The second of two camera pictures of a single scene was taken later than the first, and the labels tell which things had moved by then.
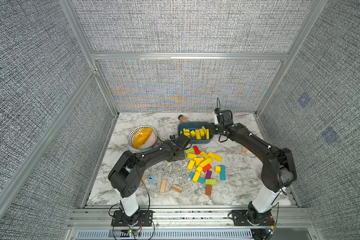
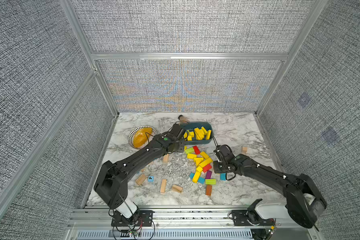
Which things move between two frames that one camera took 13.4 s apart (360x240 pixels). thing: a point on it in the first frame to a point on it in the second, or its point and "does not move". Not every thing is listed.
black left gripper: x=183 y=155 to x=181 y=143
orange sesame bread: x=141 y=136 does not move
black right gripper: x=212 y=125 to x=215 y=167
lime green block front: x=210 y=181 does not move
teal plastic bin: x=195 y=125 does not move
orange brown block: x=208 y=190 does not move
